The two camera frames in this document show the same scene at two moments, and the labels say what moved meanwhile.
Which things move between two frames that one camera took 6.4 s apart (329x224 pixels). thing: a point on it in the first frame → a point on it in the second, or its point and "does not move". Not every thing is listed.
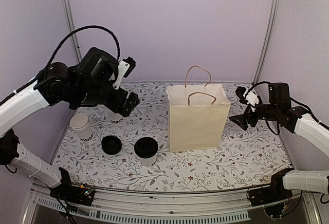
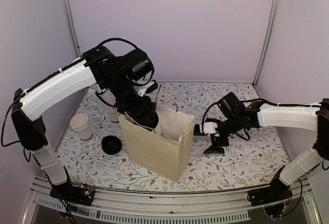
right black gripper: (248, 114) → (215, 149)
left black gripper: (117, 106) → (142, 111)
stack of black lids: (111, 145) does not move
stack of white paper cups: (79, 123) does not move
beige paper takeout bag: (198, 113) → (165, 150)
